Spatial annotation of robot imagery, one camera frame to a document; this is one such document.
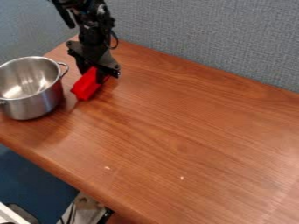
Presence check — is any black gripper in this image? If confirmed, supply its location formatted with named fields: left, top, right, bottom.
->
left=66, top=31, right=120, bottom=84

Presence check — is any red rectangular block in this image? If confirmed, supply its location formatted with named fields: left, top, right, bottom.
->
left=70, top=67, right=108, bottom=101

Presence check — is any white object at corner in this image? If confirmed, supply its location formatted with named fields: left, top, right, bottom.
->
left=0, top=202, right=27, bottom=224

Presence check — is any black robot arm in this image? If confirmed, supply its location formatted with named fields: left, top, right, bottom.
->
left=50, top=0, right=120, bottom=84

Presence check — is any metal table leg frame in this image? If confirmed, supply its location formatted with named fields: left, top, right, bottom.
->
left=58, top=192, right=114, bottom=224

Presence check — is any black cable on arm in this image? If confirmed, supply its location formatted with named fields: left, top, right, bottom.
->
left=107, top=29, right=119, bottom=50

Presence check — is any stainless steel pot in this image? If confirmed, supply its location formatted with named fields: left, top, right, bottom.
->
left=0, top=56, right=70, bottom=120

